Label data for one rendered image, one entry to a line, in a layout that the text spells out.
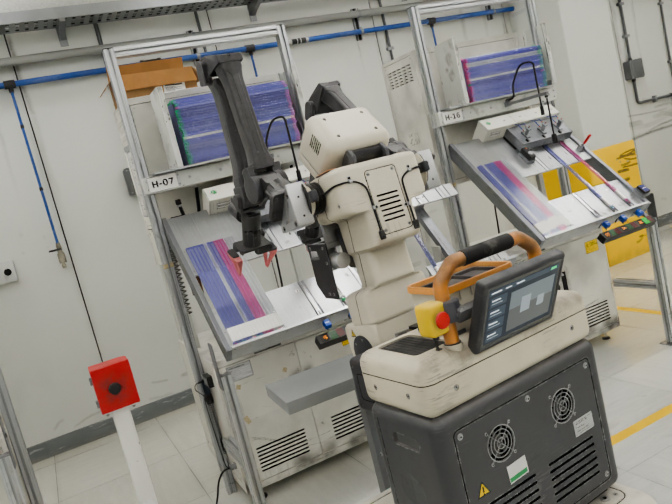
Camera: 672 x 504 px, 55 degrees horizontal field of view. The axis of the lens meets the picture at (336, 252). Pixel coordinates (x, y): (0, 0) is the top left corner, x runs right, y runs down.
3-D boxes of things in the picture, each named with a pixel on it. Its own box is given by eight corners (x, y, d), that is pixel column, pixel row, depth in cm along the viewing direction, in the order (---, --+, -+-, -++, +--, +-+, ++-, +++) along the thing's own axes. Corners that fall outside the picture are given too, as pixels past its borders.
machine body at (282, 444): (397, 441, 286) (365, 308, 278) (251, 509, 258) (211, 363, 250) (335, 407, 345) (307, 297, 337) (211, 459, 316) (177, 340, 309)
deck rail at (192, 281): (232, 360, 225) (232, 350, 221) (226, 362, 224) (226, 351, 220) (166, 228, 266) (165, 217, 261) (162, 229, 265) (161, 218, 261)
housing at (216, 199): (312, 198, 291) (315, 174, 281) (209, 226, 271) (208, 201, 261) (304, 188, 296) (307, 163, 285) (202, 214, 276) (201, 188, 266)
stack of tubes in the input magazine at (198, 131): (302, 139, 279) (287, 78, 276) (189, 164, 259) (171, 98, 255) (291, 143, 291) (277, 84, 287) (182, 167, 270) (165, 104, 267)
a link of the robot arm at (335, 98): (310, 75, 213) (335, 71, 218) (302, 109, 223) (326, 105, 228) (387, 156, 191) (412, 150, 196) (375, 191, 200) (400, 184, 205)
